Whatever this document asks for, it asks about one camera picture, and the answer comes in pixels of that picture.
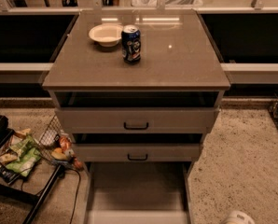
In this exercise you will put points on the grey drawer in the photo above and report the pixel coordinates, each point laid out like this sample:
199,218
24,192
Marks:
138,193
145,152
137,120

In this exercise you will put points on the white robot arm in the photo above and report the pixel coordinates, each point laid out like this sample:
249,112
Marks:
237,217

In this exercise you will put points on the grey drawer cabinet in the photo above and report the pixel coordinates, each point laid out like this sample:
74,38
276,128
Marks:
178,69

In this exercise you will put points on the blue soda can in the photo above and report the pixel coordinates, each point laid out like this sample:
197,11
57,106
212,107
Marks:
131,44

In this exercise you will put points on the white bowl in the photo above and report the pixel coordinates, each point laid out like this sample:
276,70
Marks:
107,35

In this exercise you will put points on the orange fruit toy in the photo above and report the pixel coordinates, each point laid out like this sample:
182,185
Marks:
58,154

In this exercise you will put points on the green snack bag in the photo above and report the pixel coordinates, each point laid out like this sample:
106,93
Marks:
27,156

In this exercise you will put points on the black metal stand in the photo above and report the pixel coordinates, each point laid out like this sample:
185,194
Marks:
19,195

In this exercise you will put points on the dark blue snack bag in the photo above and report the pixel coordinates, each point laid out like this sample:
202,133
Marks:
8,176

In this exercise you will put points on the left wire basket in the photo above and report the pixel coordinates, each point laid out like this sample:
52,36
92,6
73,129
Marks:
54,136

